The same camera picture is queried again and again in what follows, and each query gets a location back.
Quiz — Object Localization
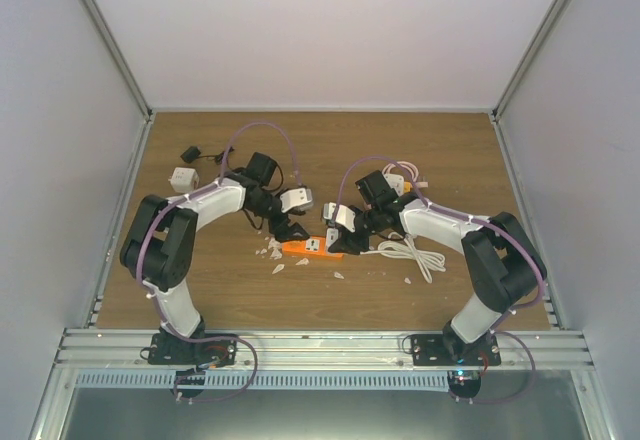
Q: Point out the white USB charger plug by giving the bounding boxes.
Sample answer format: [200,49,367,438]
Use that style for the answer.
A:
[325,227,340,251]

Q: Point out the orange power strip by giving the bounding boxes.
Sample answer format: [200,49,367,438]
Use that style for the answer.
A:
[281,236,344,260]

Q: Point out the white power strip cable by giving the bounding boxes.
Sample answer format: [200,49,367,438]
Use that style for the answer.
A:
[359,237,448,282]

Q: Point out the pink cable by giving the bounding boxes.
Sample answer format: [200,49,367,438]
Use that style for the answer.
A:
[384,160,430,190]

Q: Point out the white tiger cube plug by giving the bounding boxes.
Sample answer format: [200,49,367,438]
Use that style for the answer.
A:
[169,167,200,194]

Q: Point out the black power adapter with cable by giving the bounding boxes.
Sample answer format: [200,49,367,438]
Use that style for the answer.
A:
[180,145,246,173]

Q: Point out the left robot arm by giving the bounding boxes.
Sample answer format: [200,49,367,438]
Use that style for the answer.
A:
[119,152,313,364]

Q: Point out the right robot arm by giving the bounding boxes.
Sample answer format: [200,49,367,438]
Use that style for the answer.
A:
[322,170,547,365]

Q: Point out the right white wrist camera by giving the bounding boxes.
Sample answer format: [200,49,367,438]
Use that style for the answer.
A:
[322,202,356,224]

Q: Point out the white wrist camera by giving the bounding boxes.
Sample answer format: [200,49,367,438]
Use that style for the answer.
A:
[279,186,314,214]
[322,202,356,224]

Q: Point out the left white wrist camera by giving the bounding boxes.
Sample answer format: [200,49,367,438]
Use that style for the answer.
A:
[279,186,314,214]

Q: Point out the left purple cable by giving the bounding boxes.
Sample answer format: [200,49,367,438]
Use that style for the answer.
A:
[134,120,304,405]

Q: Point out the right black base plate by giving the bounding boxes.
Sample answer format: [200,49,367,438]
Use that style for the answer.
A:
[400,333,502,367]

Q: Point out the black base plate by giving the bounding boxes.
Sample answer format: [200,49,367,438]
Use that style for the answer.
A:
[140,329,238,369]
[400,333,502,367]

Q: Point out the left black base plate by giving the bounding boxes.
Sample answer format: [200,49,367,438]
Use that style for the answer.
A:
[140,329,238,369]

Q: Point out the aluminium rail front frame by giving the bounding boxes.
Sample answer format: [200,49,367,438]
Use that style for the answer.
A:
[54,329,594,371]

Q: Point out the grey slotted cable duct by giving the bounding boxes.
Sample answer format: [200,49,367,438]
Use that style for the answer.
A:
[76,369,449,392]

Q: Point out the left aluminium corner post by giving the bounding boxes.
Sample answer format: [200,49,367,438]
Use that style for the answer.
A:
[61,0,154,121]

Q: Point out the aluminium corner post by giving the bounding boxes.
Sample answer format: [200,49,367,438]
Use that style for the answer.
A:
[489,0,597,121]
[61,0,154,121]

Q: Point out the right aluminium corner post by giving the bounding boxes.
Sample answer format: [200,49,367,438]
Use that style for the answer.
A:
[489,0,597,121]

